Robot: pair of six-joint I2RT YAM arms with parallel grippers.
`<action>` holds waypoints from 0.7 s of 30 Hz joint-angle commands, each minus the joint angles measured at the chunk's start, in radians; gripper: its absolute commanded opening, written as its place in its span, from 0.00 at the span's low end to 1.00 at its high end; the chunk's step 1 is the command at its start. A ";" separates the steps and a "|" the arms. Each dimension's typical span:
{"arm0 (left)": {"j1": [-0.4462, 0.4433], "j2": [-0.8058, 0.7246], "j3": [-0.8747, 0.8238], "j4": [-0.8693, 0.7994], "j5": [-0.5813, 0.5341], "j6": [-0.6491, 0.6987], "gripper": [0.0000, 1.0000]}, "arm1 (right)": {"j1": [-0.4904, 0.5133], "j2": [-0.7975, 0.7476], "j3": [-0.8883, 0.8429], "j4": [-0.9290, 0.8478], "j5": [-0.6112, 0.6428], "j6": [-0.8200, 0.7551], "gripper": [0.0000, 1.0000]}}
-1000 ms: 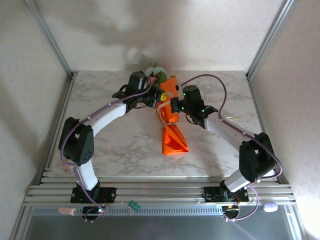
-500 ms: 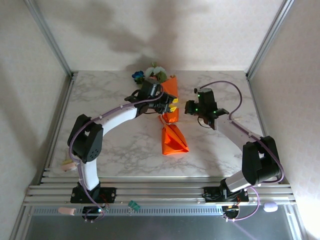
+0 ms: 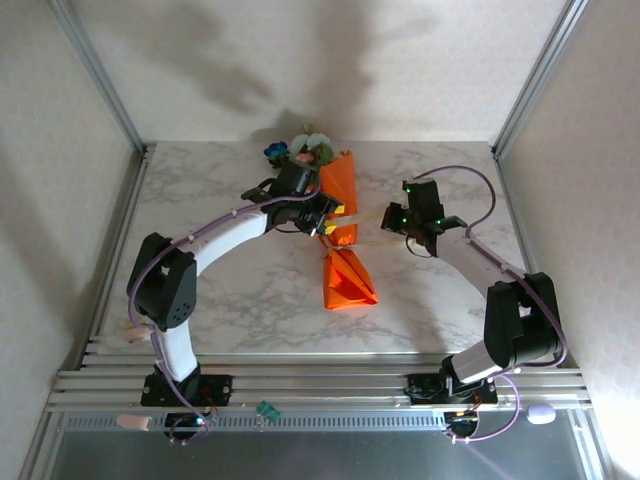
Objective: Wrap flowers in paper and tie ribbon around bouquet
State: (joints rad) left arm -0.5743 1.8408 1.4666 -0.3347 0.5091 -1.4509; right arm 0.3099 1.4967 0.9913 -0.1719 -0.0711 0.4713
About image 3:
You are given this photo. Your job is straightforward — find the slotted metal strip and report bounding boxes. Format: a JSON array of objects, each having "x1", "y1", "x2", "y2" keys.
[{"x1": 62, "y1": 412, "x2": 451, "y2": 432}]

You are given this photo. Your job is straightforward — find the cream printed ribbon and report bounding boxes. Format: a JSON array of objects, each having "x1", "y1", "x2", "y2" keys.
[{"x1": 319, "y1": 212, "x2": 401, "y2": 251}]

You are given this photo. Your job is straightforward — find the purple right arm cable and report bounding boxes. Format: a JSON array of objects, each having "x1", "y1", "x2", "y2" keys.
[{"x1": 412, "y1": 164, "x2": 570, "y2": 444}]

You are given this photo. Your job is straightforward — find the blue artificial flower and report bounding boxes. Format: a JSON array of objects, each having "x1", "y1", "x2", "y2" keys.
[{"x1": 263, "y1": 142, "x2": 291, "y2": 171}]

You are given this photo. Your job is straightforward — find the aluminium frame post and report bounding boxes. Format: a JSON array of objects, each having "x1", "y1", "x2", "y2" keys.
[
  {"x1": 47, "y1": 0, "x2": 151, "y2": 156},
  {"x1": 492, "y1": 0, "x2": 586, "y2": 156}
]

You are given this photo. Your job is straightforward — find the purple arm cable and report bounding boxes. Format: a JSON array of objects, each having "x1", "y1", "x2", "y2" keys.
[
  {"x1": 127, "y1": 192, "x2": 321, "y2": 446},
  {"x1": 412, "y1": 164, "x2": 570, "y2": 444}
]

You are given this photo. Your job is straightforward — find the black controller board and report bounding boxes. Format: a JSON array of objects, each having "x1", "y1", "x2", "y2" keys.
[
  {"x1": 163, "y1": 412, "x2": 211, "y2": 444},
  {"x1": 443, "y1": 409, "x2": 481, "y2": 440}
]

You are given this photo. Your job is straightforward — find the pink oblong block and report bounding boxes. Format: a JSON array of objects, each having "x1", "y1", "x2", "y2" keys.
[{"x1": 116, "y1": 414, "x2": 152, "y2": 432}]

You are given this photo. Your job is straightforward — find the aluminium side rail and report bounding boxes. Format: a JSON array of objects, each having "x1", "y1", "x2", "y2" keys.
[
  {"x1": 79, "y1": 147, "x2": 154, "y2": 357},
  {"x1": 492, "y1": 147, "x2": 559, "y2": 364}
]

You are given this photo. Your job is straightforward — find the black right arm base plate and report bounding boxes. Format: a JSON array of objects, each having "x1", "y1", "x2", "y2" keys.
[{"x1": 405, "y1": 372, "x2": 500, "y2": 405}]

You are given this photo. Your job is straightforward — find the orange wrapping paper sheet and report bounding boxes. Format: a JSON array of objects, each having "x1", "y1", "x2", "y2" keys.
[{"x1": 317, "y1": 152, "x2": 380, "y2": 311}]

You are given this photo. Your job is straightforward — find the pale green artificial flower sprig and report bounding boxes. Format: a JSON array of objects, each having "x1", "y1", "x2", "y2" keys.
[{"x1": 289, "y1": 123, "x2": 335, "y2": 166}]

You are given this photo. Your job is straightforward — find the grey metal sheet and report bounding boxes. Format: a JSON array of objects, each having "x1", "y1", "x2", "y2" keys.
[{"x1": 47, "y1": 428, "x2": 594, "y2": 480}]

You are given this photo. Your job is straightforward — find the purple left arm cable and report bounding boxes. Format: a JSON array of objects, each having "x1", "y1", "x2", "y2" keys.
[{"x1": 127, "y1": 192, "x2": 321, "y2": 446}]

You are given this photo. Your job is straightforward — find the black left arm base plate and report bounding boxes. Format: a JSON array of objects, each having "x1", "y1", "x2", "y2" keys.
[{"x1": 140, "y1": 373, "x2": 234, "y2": 407}]

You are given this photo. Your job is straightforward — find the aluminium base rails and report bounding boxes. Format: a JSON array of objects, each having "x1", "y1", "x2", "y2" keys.
[{"x1": 47, "y1": 352, "x2": 594, "y2": 414}]

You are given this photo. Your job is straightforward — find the lavender oval puck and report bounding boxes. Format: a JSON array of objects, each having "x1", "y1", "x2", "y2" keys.
[{"x1": 527, "y1": 403, "x2": 557, "y2": 425}]

